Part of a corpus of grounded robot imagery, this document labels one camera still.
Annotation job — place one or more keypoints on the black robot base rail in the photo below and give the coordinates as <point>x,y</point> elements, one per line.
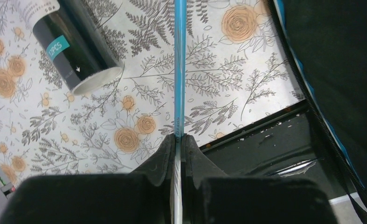
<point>283,144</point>

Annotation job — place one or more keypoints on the black shuttlecock tube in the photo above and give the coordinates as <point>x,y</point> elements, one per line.
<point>72,43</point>

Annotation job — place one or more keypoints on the blue badminton racket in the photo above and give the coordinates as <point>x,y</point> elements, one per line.
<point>180,20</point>

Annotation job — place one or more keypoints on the blue racket cover bag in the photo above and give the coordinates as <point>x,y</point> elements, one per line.
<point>326,45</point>

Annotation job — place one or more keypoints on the floral patterned mat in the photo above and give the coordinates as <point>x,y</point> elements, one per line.
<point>236,74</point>

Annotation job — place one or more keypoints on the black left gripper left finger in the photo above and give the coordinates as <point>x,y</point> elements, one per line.
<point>139,197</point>

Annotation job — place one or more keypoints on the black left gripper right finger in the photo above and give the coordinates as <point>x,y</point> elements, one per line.
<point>210,196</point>

